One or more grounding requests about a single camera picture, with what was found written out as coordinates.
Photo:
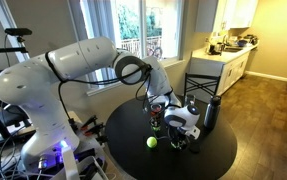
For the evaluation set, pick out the white kitchen counter cabinet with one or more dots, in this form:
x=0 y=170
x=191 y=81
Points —
x=229 y=65

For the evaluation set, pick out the round black table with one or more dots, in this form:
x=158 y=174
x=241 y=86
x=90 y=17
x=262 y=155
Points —
x=207 y=158

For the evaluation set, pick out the dark metal water bottle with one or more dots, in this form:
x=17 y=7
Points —
x=212 y=112

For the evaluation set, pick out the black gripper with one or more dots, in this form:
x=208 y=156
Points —
x=177 y=139

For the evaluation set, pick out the black camera on stand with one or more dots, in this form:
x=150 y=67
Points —
x=18 y=32

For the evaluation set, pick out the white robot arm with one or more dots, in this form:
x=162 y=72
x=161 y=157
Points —
x=36 y=84

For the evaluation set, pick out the white upper kitchen cabinet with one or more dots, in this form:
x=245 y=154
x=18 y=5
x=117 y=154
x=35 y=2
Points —
x=219 y=15

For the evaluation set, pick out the yellow-green tennis ball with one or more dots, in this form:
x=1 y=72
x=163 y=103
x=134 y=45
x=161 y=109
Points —
x=151 y=142

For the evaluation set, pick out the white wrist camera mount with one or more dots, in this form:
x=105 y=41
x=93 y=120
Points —
x=194 y=133

